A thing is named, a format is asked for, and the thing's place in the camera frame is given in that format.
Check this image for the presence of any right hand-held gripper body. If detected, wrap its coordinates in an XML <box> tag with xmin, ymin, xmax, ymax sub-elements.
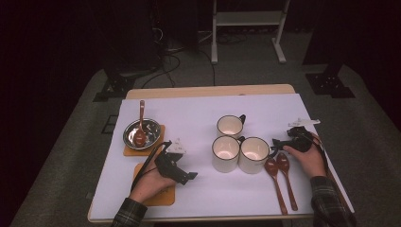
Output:
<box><xmin>285</xmin><ymin>117</ymin><xmax>322</xmax><ymax>154</ymax></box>

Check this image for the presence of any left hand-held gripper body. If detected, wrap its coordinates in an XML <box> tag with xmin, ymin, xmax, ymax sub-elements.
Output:
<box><xmin>153</xmin><ymin>137</ymin><xmax>188</xmax><ymax>186</ymax></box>

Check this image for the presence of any wooden coaster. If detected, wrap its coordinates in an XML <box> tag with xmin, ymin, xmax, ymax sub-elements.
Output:
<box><xmin>133</xmin><ymin>162</ymin><xmax>176</xmax><ymax>207</ymax></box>
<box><xmin>123</xmin><ymin>124</ymin><xmax>166</xmax><ymax>157</ymax></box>

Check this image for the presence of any steel bowl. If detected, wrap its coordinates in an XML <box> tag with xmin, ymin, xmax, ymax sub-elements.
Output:
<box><xmin>122</xmin><ymin>117</ymin><xmax>163</xmax><ymax>150</ymax></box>

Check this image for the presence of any brown wooden spoon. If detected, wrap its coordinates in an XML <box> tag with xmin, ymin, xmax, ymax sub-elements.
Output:
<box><xmin>264</xmin><ymin>157</ymin><xmax>288</xmax><ymax>216</ymax></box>
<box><xmin>276</xmin><ymin>152</ymin><xmax>299</xmax><ymax>212</ymax></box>
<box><xmin>131</xmin><ymin>99</ymin><xmax>148</xmax><ymax>148</ymax></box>

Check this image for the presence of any person's right hand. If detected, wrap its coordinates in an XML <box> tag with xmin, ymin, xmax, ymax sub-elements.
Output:
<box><xmin>281</xmin><ymin>131</ymin><xmax>328</xmax><ymax>180</ymax></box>

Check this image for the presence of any person's left hand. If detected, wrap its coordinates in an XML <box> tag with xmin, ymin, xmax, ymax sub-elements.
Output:
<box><xmin>129</xmin><ymin>156</ymin><xmax>178</xmax><ymax>205</ymax></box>

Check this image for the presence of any white cup black rim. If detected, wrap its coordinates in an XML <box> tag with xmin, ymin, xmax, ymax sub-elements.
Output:
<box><xmin>217</xmin><ymin>113</ymin><xmax>247</xmax><ymax>140</ymax></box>
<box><xmin>211</xmin><ymin>135</ymin><xmax>246</xmax><ymax>173</ymax></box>
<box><xmin>238</xmin><ymin>135</ymin><xmax>280</xmax><ymax>175</ymax></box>

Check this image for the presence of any black stand base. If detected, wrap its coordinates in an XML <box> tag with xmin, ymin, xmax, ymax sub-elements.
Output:
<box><xmin>305</xmin><ymin>61</ymin><xmax>356</xmax><ymax>99</ymax></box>
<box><xmin>93</xmin><ymin>67</ymin><xmax>137</xmax><ymax>103</ymax></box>

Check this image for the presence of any wooden table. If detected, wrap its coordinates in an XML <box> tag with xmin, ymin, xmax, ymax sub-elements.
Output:
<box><xmin>87</xmin><ymin>83</ymin><xmax>356</xmax><ymax>224</ymax></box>

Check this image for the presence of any white metal stand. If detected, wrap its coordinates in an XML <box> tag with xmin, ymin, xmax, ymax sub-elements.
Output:
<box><xmin>211</xmin><ymin>0</ymin><xmax>291</xmax><ymax>65</ymax></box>

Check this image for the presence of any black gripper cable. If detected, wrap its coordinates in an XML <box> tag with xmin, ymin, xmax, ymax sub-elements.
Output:
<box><xmin>310</xmin><ymin>131</ymin><xmax>331</xmax><ymax>172</ymax></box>
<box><xmin>131</xmin><ymin>141</ymin><xmax>173</xmax><ymax>193</ymax></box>

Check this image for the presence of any black square floor frame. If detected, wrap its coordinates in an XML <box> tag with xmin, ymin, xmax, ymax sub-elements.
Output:
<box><xmin>101</xmin><ymin>114</ymin><xmax>119</xmax><ymax>135</ymax></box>

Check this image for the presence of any black floor cable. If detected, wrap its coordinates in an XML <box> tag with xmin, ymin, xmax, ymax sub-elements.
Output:
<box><xmin>141</xmin><ymin>52</ymin><xmax>183</xmax><ymax>89</ymax></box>
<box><xmin>198</xmin><ymin>48</ymin><xmax>218</xmax><ymax>87</ymax></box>

